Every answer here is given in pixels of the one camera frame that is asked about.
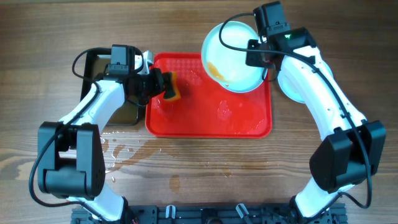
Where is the white plate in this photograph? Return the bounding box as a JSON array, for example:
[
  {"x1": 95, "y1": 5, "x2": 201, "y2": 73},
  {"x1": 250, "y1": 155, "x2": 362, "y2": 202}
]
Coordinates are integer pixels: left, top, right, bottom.
[
  {"x1": 201, "y1": 21, "x2": 267, "y2": 93},
  {"x1": 277, "y1": 57, "x2": 335, "y2": 106}
]

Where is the orange green sponge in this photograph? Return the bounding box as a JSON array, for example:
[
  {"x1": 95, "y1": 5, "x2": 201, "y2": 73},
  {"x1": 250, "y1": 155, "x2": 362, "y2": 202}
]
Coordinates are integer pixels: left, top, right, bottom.
[{"x1": 162, "y1": 72, "x2": 181, "y2": 101}]

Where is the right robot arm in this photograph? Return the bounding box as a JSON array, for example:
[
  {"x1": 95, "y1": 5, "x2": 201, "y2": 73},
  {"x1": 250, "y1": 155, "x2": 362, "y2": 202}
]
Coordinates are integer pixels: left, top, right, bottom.
[{"x1": 246, "y1": 27, "x2": 386, "y2": 223}]

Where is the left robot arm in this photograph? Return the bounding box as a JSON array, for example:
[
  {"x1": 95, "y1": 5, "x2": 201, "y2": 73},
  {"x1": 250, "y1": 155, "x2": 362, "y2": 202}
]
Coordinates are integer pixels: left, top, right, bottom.
[{"x1": 29, "y1": 45, "x2": 175, "y2": 223}]

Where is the black water tray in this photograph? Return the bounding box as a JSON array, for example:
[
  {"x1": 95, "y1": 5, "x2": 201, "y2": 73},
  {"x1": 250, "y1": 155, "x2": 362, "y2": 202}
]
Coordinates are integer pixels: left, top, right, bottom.
[{"x1": 83, "y1": 50, "x2": 146, "y2": 126}]

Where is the red plastic tray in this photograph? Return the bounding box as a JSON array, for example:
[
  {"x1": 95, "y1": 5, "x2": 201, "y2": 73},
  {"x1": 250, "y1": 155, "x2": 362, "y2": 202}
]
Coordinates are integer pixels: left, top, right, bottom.
[{"x1": 145, "y1": 52, "x2": 272, "y2": 139}]

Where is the black mounting rail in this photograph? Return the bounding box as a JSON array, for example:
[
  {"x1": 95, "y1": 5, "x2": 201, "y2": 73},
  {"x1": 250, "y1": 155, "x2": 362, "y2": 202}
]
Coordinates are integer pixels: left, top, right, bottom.
[{"x1": 70, "y1": 203, "x2": 348, "y2": 224}]

